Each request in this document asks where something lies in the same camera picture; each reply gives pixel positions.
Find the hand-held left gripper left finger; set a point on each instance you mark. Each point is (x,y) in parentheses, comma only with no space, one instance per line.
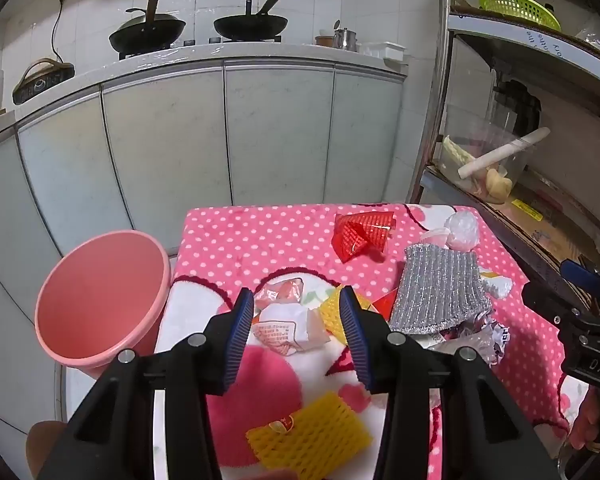
(241,330)

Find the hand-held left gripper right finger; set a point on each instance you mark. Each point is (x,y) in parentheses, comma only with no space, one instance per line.
(355,340)

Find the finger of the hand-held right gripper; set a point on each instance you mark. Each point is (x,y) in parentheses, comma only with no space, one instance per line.
(582,272)
(545,300)

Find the yellow foam fruit net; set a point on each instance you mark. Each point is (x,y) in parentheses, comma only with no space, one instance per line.
(315,435)
(330,315)

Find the white paper wrapper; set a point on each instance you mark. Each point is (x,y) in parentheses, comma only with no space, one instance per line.
(280,332)

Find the silver foil wrapper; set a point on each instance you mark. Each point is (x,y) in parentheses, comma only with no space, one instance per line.
(472,342)

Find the silver striped pouch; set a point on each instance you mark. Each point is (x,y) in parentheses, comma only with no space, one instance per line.
(435,290)

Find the red foil wrapper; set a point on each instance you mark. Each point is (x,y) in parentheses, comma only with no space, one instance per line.
(360,235)

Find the clear plastic bag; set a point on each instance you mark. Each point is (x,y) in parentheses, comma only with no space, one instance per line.
(462,230)

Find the pink plastic bin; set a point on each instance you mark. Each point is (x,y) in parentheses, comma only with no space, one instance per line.
(100,295)

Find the person's right hand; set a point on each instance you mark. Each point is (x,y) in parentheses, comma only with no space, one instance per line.
(586,420)

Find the pink polka-dot blanket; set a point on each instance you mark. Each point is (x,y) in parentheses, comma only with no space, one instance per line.
(260,230)

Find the tan food lump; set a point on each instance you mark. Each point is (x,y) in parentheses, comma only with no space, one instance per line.
(497,185)

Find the cream ribbed strip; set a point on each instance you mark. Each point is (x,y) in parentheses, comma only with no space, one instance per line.
(452,152)

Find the clear plastic container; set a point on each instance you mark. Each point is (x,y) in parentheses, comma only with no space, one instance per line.
(472,130)

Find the grey kitchen cabinet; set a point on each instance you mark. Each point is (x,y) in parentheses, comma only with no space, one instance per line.
(275,130)

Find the brown wooden stool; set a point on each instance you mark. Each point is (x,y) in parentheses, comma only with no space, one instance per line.
(42,445)

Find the metal storage rack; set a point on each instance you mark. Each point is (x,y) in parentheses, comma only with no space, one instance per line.
(530,40)

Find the green plastic basket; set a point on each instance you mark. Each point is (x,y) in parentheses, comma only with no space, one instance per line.
(520,7)

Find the white kitchen countertop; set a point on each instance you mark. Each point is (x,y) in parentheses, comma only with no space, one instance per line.
(280,52)

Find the white rectangular container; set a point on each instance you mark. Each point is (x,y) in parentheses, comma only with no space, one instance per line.
(385,50)

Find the gas stove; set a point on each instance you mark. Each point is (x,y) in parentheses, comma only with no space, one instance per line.
(190,42)

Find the small steel pot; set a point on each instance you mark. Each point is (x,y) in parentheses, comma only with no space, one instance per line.
(346,41)

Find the brown bowl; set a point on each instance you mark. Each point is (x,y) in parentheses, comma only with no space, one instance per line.
(324,41)

